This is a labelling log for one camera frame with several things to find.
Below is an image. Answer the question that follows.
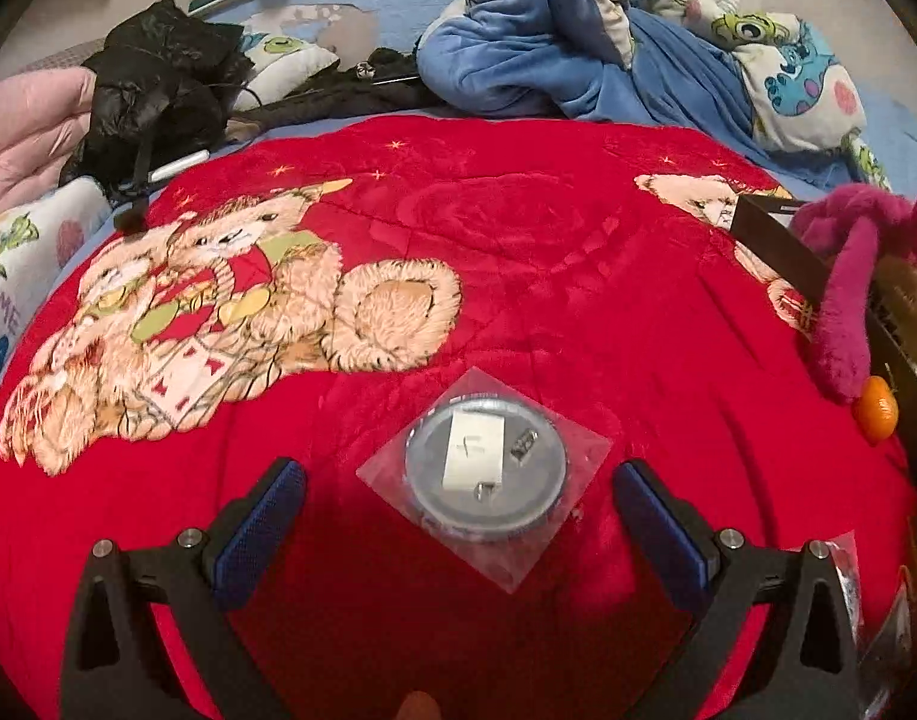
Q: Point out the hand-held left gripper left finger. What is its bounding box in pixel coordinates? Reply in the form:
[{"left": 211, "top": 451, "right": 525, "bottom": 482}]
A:
[{"left": 59, "top": 457, "right": 309, "bottom": 720}]

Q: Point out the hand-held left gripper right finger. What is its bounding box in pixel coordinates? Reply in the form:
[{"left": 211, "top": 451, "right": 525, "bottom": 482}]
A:
[{"left": 612, "top": 459, "right": 860, "bottom": 720}]

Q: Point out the round badge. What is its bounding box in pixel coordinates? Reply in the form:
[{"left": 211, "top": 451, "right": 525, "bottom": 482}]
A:
[{"left": 355, "top": 366, "right": 615, "bottom": 595}]

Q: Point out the orange tangerine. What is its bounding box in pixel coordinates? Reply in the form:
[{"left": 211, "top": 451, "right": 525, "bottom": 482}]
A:
[{"left": 852, "top": 375, "right": 900, "bottom": 445}]

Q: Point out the pink plush toy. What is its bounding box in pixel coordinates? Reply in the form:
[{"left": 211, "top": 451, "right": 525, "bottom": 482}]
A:
[{"left": 792, "top": 186, "right": 917, "bottom": 402}]

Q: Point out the red bear print blanket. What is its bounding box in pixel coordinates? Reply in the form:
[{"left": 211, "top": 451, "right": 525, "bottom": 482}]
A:
[{"left": 0, "top": 116, "right": 917, "bottom": 720}]

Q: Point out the large monster print pillow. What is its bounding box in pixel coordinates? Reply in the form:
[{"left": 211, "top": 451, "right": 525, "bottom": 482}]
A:
[{"left": 0, "top": 176, "right": 118, "bottom": 421}]

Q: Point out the white pen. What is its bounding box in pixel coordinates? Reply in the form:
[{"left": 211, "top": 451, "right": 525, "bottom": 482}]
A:
[{"left": 147, "top": 150, "right": 211, "bottom": 182}]

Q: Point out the dark cloth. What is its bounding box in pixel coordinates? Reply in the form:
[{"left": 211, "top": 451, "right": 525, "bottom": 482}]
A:
[{"left": 226, "top": 49, "right": 459, "bottom": 142}]

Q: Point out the pink quilted jacket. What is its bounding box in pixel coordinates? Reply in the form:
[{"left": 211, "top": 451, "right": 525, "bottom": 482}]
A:
[{"left": 0, "top": 66, "right": 100, "bottom": 226}]

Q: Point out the blue bed sheet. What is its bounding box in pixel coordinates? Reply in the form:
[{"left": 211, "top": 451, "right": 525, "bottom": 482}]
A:
[{"left": 192, "top": 0, "right": 917, "bottom": 192}]

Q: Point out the small monster print pillow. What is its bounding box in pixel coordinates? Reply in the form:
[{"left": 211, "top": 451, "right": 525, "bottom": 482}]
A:
[{"left": 229, "top": 30, "right": 339, "bottom": 113}]

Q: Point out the black puffer jacket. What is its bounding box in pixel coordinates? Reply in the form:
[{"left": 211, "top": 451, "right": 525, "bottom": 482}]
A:
[{"left": 59, "top": 0, "right": 257, "bottom": 192}]

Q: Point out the monster print quilt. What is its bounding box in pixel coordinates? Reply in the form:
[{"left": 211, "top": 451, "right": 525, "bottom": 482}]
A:
[{"left": 570, "top": 0, "right": 894, "bottom": 192}]

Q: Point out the blue fleece blanket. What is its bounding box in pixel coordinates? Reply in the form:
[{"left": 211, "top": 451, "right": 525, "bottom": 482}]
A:
[{"left": 417, "top": 0, "right": 632, "bottom": 121}]

